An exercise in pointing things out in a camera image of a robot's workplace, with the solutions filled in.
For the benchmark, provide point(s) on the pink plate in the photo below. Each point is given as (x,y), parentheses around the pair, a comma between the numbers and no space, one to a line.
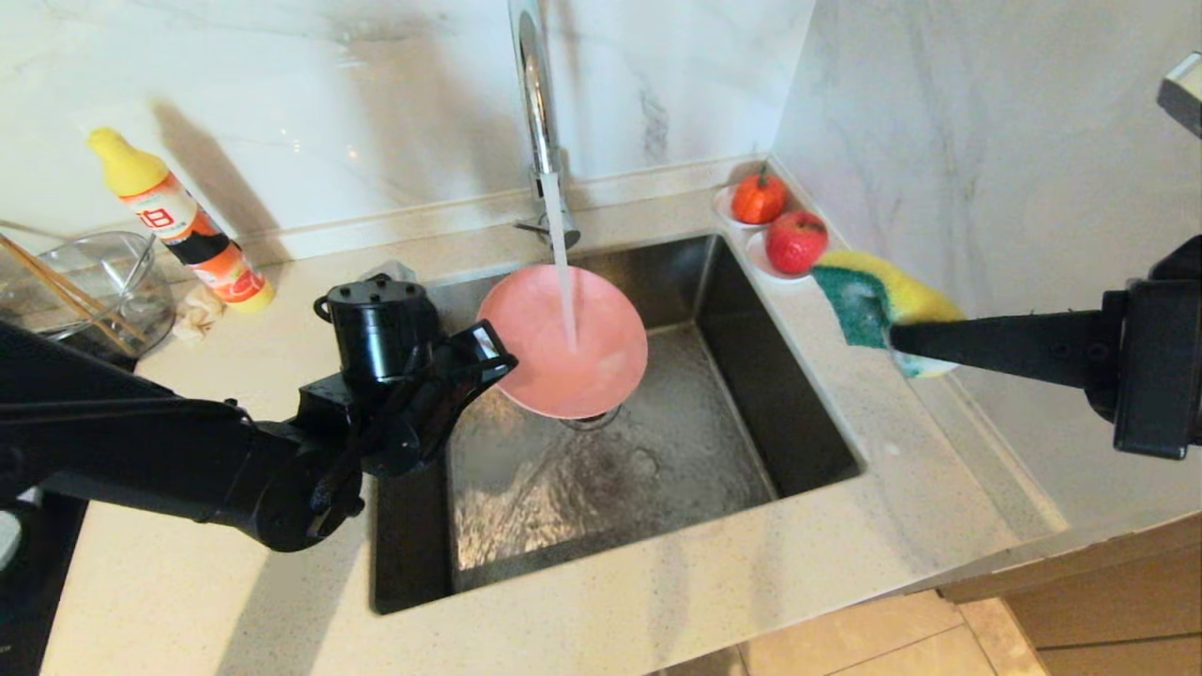
(545,357)

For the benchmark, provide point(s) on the orange dish soap bottle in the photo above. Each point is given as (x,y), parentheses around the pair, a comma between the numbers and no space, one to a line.
(188,230)

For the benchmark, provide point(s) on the wooden cabinet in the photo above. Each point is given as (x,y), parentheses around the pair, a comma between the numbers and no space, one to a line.
(1108,601)

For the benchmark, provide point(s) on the orange toy pumpkin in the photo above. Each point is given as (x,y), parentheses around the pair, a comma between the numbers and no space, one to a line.
(757,200)

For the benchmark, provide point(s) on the chrome faucet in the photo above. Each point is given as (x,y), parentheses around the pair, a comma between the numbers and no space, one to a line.
(537,122)

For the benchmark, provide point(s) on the crumpled beige rag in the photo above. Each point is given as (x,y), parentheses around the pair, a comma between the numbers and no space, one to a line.
(197,314)

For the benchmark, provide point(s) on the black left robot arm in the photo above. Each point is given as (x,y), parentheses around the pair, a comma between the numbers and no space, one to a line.
(188,451)

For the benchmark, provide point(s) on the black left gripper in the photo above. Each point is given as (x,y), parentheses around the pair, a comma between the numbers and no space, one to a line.
(423,404)

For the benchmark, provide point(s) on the small white dish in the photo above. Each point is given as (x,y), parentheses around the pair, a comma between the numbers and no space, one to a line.
(761,268)
(721,214)

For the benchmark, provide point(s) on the yellow green sponge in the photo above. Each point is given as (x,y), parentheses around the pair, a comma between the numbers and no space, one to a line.
(864,300)

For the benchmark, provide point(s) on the red toy apple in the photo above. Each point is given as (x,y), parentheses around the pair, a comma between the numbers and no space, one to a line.
(795,244)

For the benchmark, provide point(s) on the black induction cooktop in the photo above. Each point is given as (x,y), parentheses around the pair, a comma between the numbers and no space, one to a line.
(38,582)

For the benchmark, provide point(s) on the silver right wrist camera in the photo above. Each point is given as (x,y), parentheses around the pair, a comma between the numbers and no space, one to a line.
(1185,94)

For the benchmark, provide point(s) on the clear glass bowl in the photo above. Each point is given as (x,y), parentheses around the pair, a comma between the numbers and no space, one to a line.
(141,282)

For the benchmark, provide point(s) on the stainless steel sink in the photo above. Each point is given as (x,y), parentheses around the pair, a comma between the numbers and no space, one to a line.
(751,394)

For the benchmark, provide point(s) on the wooden chopstick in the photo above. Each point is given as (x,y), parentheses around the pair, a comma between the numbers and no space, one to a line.
(56,284)
(68,308)

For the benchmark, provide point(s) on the metal drain strainer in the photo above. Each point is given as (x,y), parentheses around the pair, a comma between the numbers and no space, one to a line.
(596,418)

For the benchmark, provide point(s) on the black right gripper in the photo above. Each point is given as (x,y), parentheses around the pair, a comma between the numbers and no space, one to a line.
(1160,366)

